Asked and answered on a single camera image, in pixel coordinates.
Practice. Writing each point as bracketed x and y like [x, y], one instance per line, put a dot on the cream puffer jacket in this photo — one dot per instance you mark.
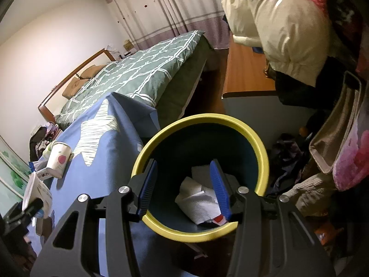
[274, 20]

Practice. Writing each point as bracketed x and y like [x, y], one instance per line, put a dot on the dark jacket pile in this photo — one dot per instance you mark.
[36, 141]

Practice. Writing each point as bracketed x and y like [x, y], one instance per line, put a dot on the blue star print tablecloth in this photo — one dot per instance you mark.
[115, 150]

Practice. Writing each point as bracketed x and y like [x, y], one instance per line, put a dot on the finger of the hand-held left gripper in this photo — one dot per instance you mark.
[34, 206]

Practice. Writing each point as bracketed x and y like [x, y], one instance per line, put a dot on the leopard print scarf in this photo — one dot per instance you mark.
[343, 14]

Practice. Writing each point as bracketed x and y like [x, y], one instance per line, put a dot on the yellow rimmed dark bin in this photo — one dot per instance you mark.
[201, 118]

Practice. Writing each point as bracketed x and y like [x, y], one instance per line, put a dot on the white paper cup red print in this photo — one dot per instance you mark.
[59, 161]

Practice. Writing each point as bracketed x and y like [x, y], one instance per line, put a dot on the wooden bed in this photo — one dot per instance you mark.
[178, 92]

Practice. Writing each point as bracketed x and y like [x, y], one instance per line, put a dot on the green checked duvet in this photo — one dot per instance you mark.
[138, 69]

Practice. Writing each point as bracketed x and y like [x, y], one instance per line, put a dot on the dark purple floor cloth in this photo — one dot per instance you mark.
[285, 155]

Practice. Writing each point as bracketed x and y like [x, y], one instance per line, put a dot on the brown pillow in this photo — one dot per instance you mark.
[92, 70]
[73, 88]

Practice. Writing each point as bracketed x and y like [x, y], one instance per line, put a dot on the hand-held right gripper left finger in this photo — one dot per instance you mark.
[148, 187]

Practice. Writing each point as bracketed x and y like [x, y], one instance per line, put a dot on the white paper towel wad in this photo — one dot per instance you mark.
[193, 193]

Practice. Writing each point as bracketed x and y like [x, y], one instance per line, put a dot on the blue white wipes packet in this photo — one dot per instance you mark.
[36, 166]

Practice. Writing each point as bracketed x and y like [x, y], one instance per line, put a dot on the pink purple cloth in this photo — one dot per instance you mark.
[52, 128]

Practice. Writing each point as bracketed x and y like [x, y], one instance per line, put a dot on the wooden desk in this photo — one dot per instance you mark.
[245, 72]

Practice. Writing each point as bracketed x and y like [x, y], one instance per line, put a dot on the white paper bowl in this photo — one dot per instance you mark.
[40, 190]

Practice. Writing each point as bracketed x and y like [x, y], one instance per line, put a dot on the glass door wardrobe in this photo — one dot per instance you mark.
[11, 173]

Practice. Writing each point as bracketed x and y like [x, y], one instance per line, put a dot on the beige bag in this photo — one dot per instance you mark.
[331, 129]

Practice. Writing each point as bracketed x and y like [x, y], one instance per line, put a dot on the pink floral bag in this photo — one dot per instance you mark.
[351, 155]

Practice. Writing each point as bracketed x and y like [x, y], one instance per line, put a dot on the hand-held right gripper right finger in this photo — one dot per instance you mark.
[220, 190]

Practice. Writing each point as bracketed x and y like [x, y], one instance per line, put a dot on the dark hanging coat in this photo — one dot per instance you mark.
[302, 92]

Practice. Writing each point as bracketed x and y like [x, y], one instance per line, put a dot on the beige knit cloth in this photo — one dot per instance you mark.
[311, 190]

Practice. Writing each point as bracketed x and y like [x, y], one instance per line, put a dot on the white bedside lamp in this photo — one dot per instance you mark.
[111, 52]

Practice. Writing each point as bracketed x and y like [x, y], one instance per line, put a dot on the pink and white curtain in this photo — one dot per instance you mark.
[173, 5]

